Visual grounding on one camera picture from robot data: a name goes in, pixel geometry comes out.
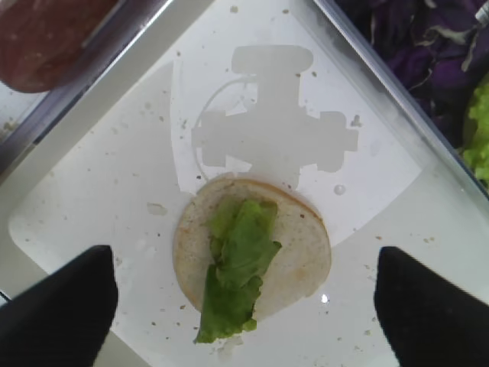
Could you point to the purple cabbage pieces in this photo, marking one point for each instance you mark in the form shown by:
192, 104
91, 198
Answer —
438, 50

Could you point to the green lettuce pile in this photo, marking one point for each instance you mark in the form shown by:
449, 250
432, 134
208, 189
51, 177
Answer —
475, 133

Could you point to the tomato slices stack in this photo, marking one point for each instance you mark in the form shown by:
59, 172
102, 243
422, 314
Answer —
41, 40

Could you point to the bottom bun half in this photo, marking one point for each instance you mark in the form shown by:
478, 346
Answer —
297, 271

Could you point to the green lettuce leaf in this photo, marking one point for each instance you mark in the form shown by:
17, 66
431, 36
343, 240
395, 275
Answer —
242, 250

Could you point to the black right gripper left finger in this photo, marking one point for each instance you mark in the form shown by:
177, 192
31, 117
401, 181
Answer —
64, 319

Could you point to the metal serving tray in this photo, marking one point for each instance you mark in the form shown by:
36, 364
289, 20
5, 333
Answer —
270, 90

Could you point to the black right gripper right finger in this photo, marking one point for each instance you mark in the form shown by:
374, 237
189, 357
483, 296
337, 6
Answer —
426, 319

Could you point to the clear plastic salad container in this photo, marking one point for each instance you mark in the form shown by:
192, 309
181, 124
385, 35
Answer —
437, 53

